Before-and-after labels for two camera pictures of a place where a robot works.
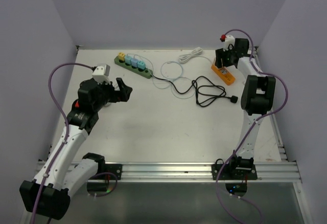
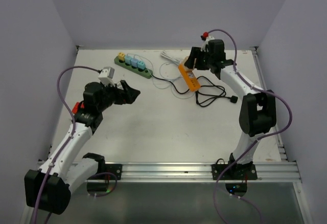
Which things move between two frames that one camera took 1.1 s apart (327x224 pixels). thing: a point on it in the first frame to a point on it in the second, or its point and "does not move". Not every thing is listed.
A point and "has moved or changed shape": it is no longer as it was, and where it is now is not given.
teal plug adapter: (127, 59) does not move
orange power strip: (225, 74) has moved or changed shape
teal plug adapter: (141, 64) does not move
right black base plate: (233, 173) does not move
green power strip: (146, 72) does not move
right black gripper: (220, 54) to (196, 54)
